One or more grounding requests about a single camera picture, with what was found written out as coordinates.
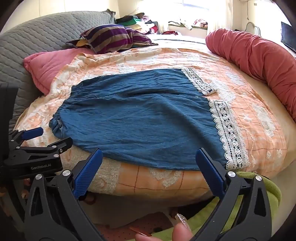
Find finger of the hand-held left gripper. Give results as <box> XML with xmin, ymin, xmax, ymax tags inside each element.
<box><xmin>9</xmin><ymin>127</ymin><xmax>44</xmax><ymax>145</ymax></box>
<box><xmin>11</xmin><ymin>137</ymin><xmax>73</xmax><ymax>163</ymax></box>

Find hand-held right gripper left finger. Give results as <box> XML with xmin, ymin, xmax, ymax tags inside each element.
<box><xmin>23</xmin><ymin>148</ymin><xmax>104</xmax><ymax>241</ymax></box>

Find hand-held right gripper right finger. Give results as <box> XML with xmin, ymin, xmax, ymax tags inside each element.
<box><xmin>192</xmin><ymin>148</ymin><xmax>274</xmax><ymax>241</ymax></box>

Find blue pants with lace trim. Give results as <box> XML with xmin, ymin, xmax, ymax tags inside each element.
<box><xmin>48</xmin><ymin>68</ymin><xmax>251</xmax><ymax>171</ymax></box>

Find person's right hand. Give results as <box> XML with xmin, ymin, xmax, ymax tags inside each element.
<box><xmin>129</xmin><ymin>213</ymin><xmax>195</xmax><ymax>241</ymax></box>

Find green fleece jacket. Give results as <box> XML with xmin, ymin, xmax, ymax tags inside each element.
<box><xmin>171</xmin><ymin>170</ymin><xmax>282</xmax><ymax>241</ymax></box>

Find pink pillow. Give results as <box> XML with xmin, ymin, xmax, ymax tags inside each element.
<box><xmin>23</xmin><ymin>48</ymin><xmax>96</xmax><ymax>95</ymax></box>

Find bed with cream sheet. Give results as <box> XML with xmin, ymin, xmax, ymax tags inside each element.
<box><xmin>150</xmin><ymin>32</ymin><xmax>296</xmax><ymax>179</ymax></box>

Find grey quilted headboard cushion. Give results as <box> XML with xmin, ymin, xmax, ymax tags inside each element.
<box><xmin>0</xmin><ymin>9</ymin><xmax>116</xmax><ymax>130</ymax></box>

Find orange quilted blanket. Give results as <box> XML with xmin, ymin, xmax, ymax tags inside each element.
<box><xmin>14</xmin><ymin>46</ymin><xmax>288</xmax><ymax>197</ymax></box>

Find purple striped pillow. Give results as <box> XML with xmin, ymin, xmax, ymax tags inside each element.
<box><xmin>66</xmin><ymin>23</ymin><xmax>159</xmax><ymax>54</ymax></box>

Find red bolster cushion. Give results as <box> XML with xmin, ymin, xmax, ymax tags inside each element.
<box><xmin>205</xmin><ymin>29</ymin><xmax>296</xmax><ymax>120</ymax></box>

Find pile of folded clothes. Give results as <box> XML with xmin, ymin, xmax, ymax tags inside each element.
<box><xmin>114</xmin><ymin>13</ymin><xmax>160</xmax><ymax>35</ymax></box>

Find window bench cushion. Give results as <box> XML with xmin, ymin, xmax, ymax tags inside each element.
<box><xmin>168</xmin><ymin>19</ymin><xmax>209</xmax><ymax>31</ymax></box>

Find black monitor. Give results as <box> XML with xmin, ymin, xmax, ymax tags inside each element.
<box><xmin>280</xmin><ymin>21</ymin><xmax>296</xmax><ymax>52</ymax></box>

